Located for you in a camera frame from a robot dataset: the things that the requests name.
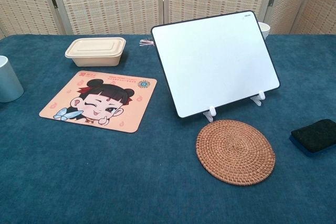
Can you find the black whiteboard eraser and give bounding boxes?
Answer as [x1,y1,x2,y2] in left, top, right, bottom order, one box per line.
[289,119,336,158]

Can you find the white plastic easel stand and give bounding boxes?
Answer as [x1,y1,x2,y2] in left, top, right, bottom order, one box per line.
[203,90,266,123]

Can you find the cartoon girl mouse pad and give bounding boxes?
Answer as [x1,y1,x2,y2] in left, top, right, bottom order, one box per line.
[39,70,158,133]

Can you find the beige lidded food container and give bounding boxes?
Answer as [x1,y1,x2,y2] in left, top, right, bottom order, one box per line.
[65,37,127,68]

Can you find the round woven rattan coaster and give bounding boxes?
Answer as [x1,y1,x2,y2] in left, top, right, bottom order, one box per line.
[196,119,276,186]

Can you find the blue table cloth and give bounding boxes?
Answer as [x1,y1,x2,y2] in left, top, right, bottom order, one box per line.
[0,34,336,224]

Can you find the woven bamboo folding screen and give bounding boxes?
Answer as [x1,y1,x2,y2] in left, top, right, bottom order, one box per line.
[0,0,336,39]

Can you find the stacked white bowls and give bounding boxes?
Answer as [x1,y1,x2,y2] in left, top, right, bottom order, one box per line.
[257,22,271,41]

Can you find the light blue cylindrical cup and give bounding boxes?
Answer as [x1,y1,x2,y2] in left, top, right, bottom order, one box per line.
[0,55,24,103]

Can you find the small white whiteboard dark frame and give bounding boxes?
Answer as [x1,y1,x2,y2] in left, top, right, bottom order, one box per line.
[151,10,281,119]

